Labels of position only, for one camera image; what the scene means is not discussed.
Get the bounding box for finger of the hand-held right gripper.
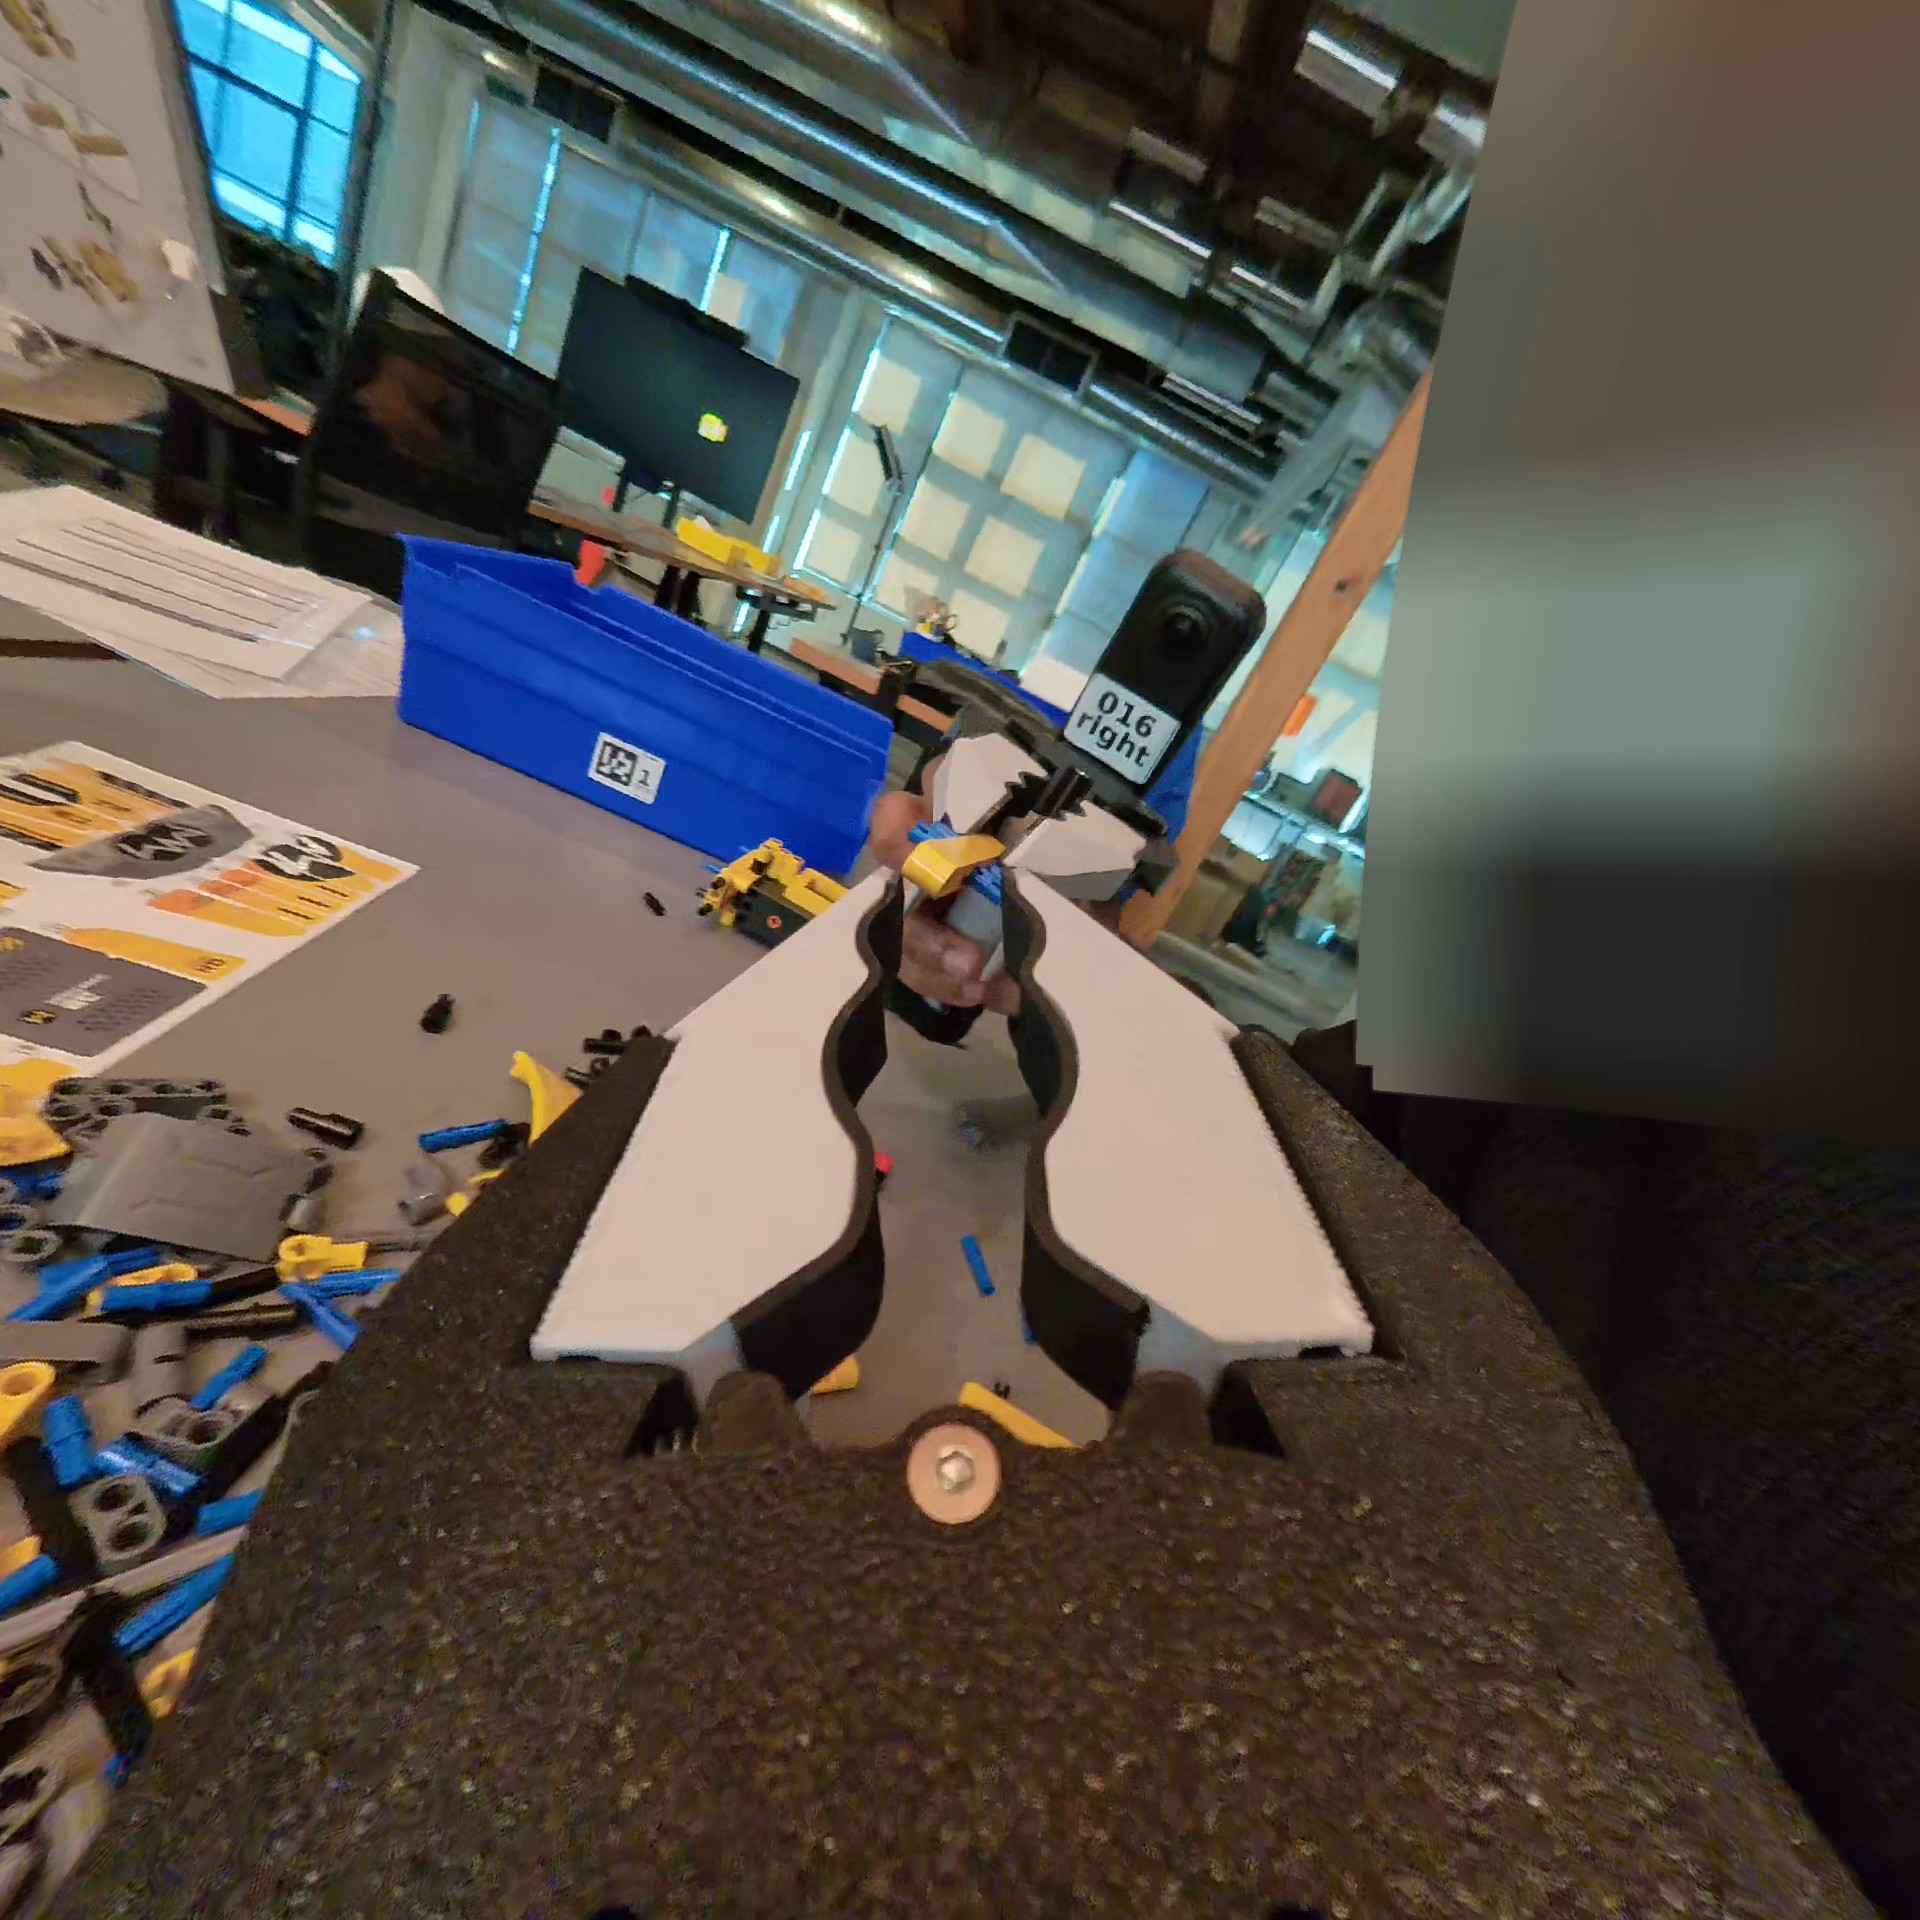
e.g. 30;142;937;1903
933;732;1039;845
1000;808;1145;906

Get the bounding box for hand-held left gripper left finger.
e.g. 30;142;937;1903
528;866;903;1420

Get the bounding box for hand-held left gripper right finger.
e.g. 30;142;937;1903
1000;866;1375;1412

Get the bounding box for yellow toy beam with holes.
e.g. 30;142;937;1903
903;832;1010;902

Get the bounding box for person's right hand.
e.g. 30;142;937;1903
866;786;1023;1047

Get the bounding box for small yellow toy assembly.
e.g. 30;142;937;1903
697;837;852;950

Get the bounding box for blue plastic bin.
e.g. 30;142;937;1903
397;534;895;837

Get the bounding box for brown background desk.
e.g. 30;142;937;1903
526;495;837;662

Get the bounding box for black monitor on stand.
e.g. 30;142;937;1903
554;267;805;531

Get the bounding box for dark grey toy panel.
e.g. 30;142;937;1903
52;1114;326;1264

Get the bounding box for yellow printed sticker sheet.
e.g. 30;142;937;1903
0;739;422;1069

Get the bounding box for pile of mixed toy pieces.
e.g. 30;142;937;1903
0;1019;663;1863

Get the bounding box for black office chair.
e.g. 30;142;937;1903
297;269;567;589

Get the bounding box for printed paper sheets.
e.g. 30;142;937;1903
0;482;376;702

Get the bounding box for instruction booklet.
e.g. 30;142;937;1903
0;0;237;395

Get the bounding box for wooden post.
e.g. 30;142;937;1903
1117;368;1437;950

